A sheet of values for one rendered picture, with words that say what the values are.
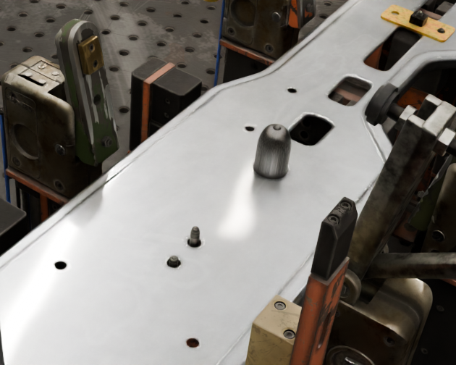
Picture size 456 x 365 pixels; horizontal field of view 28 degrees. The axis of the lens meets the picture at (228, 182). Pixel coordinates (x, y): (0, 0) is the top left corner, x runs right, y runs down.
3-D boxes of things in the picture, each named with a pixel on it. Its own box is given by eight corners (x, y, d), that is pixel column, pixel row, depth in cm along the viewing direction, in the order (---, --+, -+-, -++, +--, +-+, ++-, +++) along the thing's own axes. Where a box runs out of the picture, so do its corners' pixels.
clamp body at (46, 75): (49, 275, 113) (37, 34, 90) (124, 319, 108) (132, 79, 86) (-3, 319, 107) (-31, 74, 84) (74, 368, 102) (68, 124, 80)
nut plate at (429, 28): (378, 17, 108) (381, 9, 107) (392, 5, 110) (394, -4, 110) (443, 43, 105) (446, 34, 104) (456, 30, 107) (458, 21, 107)
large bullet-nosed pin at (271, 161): (263, 165, 88) (271, 110, 83) (291, 178, 86) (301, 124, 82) (245, 182, 86) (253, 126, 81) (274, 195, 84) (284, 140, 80)
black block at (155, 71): (139, 232, 120) (146, 43, 101) (205, 268, 116) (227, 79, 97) (100, 266, 115) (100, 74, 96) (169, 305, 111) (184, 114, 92)
